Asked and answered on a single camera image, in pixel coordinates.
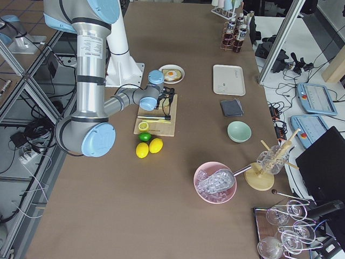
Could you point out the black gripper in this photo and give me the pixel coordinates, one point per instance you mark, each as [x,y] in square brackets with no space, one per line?
[160,101]

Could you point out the toast with fried egg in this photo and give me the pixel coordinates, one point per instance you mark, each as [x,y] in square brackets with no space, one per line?
[172,74]

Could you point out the white round plate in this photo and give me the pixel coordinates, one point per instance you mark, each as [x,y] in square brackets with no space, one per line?
[172,66]

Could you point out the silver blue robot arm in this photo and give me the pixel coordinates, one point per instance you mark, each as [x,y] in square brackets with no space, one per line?
[106,74]

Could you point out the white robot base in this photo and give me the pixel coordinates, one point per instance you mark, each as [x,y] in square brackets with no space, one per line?
[123,71]

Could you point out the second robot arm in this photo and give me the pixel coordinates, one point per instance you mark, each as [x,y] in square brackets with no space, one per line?
[12,31]

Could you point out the cream plastic tray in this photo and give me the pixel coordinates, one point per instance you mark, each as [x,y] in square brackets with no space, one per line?
[228,80]

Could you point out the wine glass rack tray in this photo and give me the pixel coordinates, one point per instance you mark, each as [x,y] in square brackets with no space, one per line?
[292,244]

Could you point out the bamboo cutting board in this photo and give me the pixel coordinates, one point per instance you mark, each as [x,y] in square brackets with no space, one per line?
[160,129]

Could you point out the steel muddler black tip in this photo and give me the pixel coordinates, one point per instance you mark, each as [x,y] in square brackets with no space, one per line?
[168,118]

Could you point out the yellow knife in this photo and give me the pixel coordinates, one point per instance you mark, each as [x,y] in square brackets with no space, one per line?
[156,121]

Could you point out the half lemon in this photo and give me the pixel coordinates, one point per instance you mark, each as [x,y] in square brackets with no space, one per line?
[143,126]

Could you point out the green lime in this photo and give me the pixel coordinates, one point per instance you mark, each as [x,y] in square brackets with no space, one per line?
[144,136]

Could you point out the yellow lemon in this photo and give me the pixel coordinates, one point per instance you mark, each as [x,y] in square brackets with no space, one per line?
[155,145]
[142,150]

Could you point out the grey folded cloth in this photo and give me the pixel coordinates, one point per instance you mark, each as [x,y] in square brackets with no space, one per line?
[232,108]

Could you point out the green ceramic bowl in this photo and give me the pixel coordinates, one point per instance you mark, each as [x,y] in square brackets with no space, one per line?
[239,131]

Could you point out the drink bottle white label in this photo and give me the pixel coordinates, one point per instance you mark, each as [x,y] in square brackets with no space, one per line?
[230,30]

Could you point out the pink bowl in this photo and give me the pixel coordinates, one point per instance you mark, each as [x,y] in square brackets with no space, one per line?
[210,168]

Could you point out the metal ice scoop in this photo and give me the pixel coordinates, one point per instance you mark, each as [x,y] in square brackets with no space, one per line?
[240,171]

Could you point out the clear plastic ice cubes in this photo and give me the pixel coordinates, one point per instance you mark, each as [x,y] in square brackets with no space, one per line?
[220,197]

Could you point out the white cup rack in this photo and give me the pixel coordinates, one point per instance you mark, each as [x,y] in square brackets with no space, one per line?
[226,8]

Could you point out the wooden mug tree stand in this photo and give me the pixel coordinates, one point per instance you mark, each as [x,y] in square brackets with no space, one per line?
[260,180]

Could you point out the clear glass mug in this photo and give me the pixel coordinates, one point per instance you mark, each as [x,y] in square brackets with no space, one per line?
[270,162]

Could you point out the blue teach pendant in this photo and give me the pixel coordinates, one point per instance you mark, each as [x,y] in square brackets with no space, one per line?
[316,99]
[312,127]

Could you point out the white power strip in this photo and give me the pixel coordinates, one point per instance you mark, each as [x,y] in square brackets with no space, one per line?
[27,157]

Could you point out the black laptop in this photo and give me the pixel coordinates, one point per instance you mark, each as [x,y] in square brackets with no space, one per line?
[321,166]

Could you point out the copper wire bottle rack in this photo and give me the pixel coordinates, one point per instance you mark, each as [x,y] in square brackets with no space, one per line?
[230,44]

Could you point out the aluminium frame post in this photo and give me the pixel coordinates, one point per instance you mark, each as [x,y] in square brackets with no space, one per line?
[282,34]

